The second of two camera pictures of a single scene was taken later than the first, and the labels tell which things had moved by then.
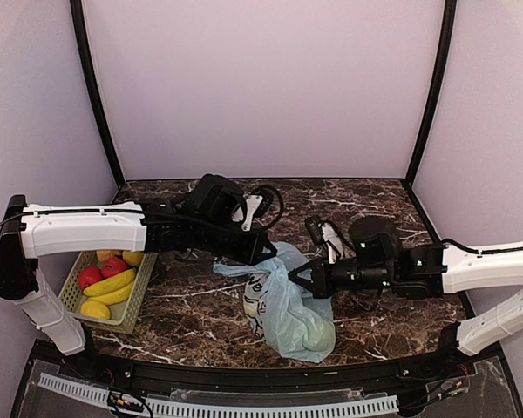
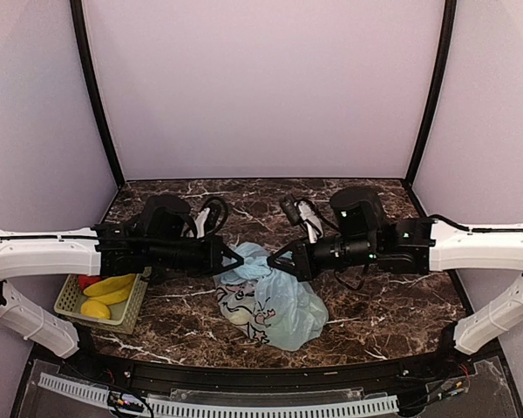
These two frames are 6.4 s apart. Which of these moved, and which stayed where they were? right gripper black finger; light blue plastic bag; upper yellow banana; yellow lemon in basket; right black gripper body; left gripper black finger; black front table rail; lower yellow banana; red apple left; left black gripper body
Moved: right gripper black finger; left gripper black finger; left black gripper body; light blue plastic bag; right black gripper body
Stayed: yellow lemon in basket; red apple left; black front table rail; lower yellow banana; upper yellow banana
